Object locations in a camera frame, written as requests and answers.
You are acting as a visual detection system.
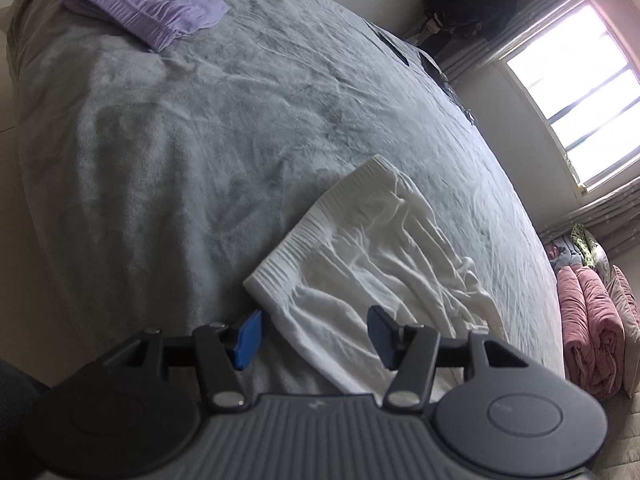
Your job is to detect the black flat device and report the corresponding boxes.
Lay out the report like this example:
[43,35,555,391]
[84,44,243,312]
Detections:
[372,30,411,67]
[419,51,446,86]

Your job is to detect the white shorts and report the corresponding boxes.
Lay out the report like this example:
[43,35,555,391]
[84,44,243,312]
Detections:
[243,155,503,396]

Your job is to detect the pink folded quilt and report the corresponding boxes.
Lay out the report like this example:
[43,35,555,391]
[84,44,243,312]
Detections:
[556,265,628,401]

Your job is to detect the dark object on bed edge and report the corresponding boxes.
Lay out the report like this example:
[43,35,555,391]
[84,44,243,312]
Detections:
[442,77,478,125]

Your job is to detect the window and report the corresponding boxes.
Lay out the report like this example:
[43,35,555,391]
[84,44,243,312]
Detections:
[505,0,640,191]

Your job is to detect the grey folded clothes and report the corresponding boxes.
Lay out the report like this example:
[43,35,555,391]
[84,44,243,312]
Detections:
[545,242,583,276]

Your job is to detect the grey patterned curtain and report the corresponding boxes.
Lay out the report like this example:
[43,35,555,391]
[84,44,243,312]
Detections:
[440,0,608,81]
[542,175,640,266]

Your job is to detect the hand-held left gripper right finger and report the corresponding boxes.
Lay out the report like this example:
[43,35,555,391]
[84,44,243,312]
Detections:
[366,305,538,409]

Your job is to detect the purple folded shorts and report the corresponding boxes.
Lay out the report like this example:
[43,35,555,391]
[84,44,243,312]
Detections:
[60,0,231,53]

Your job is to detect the grey bed blanket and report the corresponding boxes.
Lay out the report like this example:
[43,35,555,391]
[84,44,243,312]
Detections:
[7,0,568,401]

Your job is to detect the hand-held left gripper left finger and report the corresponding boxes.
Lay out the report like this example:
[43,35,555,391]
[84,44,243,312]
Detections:
[92,310,263,409]

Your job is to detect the beige pillow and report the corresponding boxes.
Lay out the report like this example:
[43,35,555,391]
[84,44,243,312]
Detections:
[605,265,640,401]

